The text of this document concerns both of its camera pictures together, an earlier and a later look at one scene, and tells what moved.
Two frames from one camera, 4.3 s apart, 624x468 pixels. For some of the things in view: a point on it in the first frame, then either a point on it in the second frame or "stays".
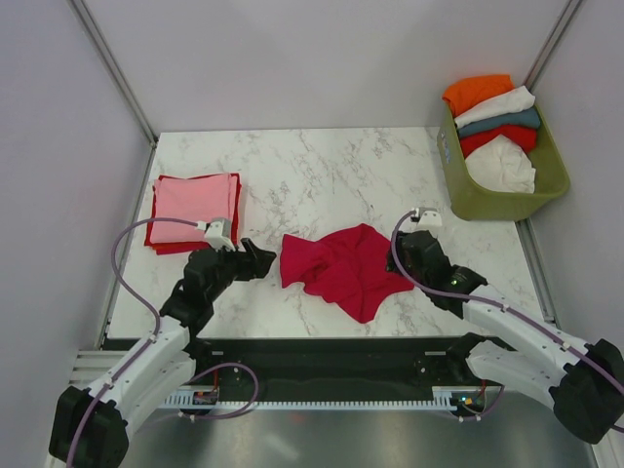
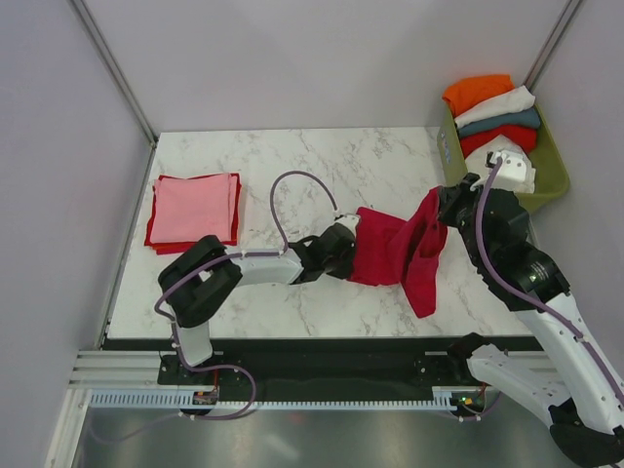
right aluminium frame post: (560, 27) stays
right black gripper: (399, 250) -> (450, 196)
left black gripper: (253, 263) -> (345, 271)
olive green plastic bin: (481, 204) stays
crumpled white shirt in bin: (502, 165) stays
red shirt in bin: (525, 136) stays
